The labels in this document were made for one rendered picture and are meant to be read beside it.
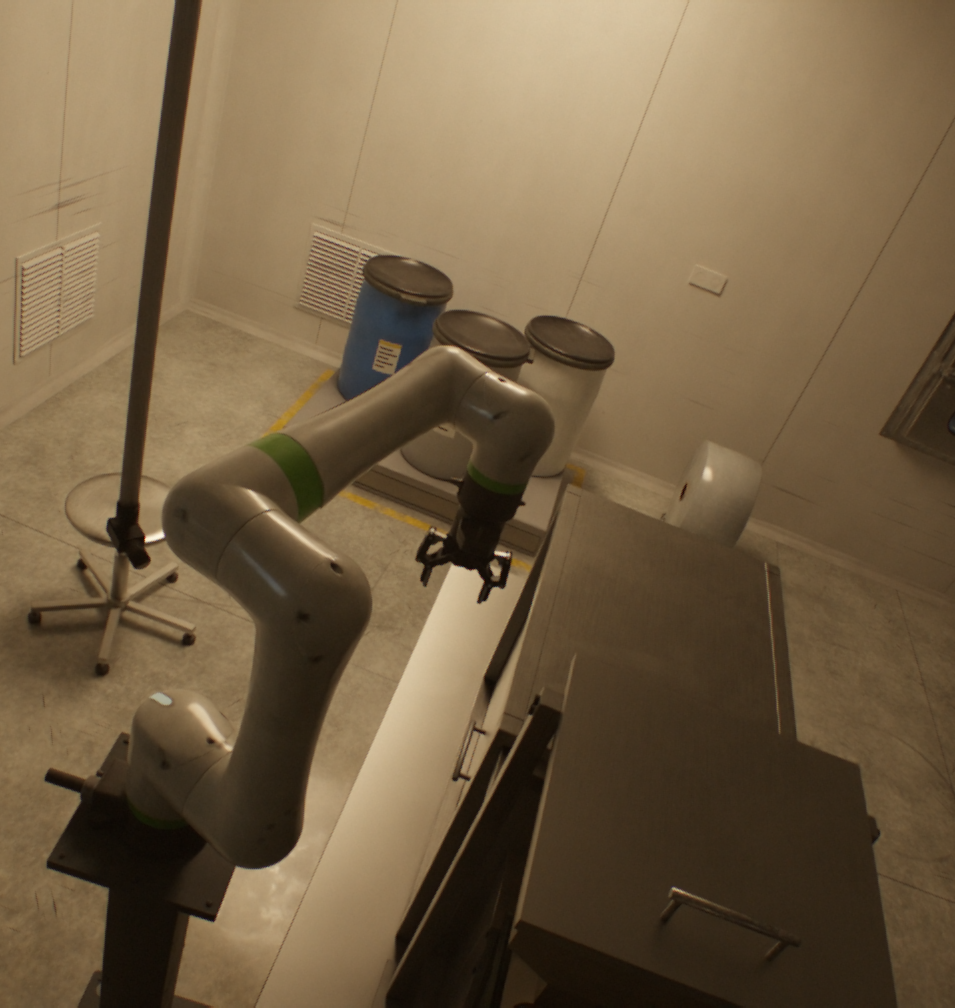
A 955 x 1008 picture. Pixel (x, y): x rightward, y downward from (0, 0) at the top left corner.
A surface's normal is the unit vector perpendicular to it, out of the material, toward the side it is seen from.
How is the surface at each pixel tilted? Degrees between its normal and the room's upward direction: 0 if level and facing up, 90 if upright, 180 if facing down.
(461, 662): 0
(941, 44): 90
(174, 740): 18
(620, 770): 0
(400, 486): 90
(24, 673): 0
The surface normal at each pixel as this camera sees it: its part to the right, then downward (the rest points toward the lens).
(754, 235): -0.25, 0.50
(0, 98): 0.93, 0.37
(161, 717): 0.12, -0.76
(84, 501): 0.33, -0.77
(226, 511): 0.07, -0.51
